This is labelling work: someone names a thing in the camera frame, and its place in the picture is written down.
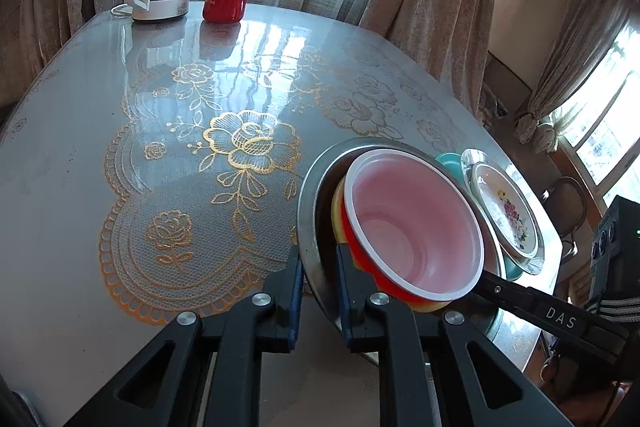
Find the white floral oval plate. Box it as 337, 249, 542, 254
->
472, 163, 540, 258

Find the teal round plate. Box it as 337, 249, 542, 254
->
434, 151, 526, 283

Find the stainless steel bowl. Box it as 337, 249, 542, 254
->
296, 138, 518, 355

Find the red plastic bowl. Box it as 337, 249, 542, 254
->
341, 149, 486, 308

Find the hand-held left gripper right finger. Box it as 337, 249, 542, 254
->
336, 244, 576, 427

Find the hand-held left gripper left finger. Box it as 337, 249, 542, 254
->
65, 246, 306, 427

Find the dark round back chair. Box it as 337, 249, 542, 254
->
540, 177, 588, 263

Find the white dragon print plate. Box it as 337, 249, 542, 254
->
460, 148, 546, 275

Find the yellow plastic bowl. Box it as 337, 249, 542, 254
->
331, 177, 451, 313

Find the patterned cloth bundle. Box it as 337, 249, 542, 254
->
477, 87, 508, 122

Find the tied beige curtain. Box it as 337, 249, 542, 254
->
515, 0, 636, 152

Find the red mug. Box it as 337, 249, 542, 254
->
202, 0, 248, 24

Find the wood framed window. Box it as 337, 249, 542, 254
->
550, 27, 640, 202

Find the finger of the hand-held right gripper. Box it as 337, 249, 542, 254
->
480, 271, 632, 362

